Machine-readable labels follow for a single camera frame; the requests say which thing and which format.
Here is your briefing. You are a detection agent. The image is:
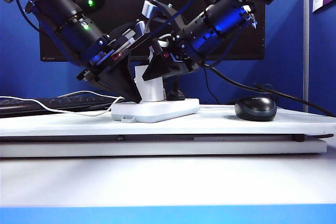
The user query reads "black grey computer mouse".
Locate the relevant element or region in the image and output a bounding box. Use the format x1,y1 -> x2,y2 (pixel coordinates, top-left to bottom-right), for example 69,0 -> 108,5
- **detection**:
234,96 -> 278,122

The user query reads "white lower board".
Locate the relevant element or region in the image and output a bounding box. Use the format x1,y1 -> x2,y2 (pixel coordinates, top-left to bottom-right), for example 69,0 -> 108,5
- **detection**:
0,140 -> 328,158

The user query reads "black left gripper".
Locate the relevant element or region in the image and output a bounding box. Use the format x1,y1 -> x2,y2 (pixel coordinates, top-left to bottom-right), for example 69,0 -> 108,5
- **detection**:
77,31 -> 142,103

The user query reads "black mouse cable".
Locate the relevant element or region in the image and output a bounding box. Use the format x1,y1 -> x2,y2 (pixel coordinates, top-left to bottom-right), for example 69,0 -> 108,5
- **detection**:
253,82 -> 277,97

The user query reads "white usb cable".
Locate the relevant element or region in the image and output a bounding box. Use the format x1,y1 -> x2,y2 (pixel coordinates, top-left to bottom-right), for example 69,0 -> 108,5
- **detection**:
0,95 -> 124,116

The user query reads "thin black monitor cable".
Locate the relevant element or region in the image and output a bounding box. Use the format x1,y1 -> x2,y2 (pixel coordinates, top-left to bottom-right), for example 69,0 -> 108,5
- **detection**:
202,67 -> 221,105

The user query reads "white charger block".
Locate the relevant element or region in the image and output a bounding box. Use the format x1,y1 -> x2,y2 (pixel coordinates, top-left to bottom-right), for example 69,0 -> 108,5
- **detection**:
133,65 -> 165,103

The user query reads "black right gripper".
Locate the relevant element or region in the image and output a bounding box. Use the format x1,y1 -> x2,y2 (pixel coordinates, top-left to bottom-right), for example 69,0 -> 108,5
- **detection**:
141,34 -> 205,82

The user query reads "white power strip cord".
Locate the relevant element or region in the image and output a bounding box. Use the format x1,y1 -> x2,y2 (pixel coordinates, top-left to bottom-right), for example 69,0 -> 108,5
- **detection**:
199,105 -> 237,110

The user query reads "silver partition post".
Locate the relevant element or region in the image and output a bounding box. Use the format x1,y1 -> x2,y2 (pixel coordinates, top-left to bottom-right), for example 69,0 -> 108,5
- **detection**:
303,0 -> 310,113

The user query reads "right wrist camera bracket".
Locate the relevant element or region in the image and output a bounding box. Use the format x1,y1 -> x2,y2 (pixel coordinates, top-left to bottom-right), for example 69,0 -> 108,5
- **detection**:
141,0 -> 184,41

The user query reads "black keyboard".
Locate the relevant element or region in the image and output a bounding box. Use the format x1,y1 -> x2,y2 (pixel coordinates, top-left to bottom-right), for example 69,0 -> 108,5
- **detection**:
0,95 -> 127,119

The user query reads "white power strip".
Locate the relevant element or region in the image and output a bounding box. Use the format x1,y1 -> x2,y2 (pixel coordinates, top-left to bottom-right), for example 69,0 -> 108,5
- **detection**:
110,98 -> 201,124

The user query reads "black computer monitor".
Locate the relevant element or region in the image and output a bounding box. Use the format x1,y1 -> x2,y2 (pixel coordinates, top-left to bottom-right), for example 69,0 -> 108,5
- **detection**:
39,0 -> 266,62

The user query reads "white raised desk board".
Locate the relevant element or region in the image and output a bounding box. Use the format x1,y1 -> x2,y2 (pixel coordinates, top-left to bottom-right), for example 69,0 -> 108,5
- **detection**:
0,104 -> 336,138

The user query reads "black power plug cable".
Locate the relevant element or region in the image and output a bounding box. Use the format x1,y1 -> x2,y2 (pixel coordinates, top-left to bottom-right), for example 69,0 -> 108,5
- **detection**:
166,63 -> 336,118

